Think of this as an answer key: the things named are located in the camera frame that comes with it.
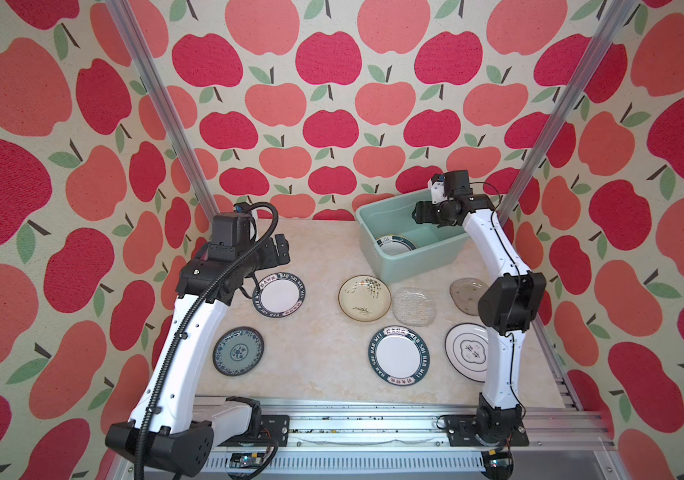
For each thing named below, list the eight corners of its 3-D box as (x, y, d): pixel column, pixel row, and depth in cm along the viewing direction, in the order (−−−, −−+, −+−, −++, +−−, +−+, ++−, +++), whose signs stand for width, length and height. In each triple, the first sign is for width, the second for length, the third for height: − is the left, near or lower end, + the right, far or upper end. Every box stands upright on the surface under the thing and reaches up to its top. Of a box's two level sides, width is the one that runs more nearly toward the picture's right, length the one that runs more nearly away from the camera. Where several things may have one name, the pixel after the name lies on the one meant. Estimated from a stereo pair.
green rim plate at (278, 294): (249, 317, 98) (247, 314, 96) (258, 275, 108) (257, 272, 107) (303, 317, 98) (302, 314, 96) (306, 275, 108) (306, 272, 107)
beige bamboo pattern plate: (338, 321, 96) (338, 317, 94) (338, 278, 107) (338, 274, 104) (393, 321, 96) (394, 317, 94) (388, 278, 107) (389, 274, 104)
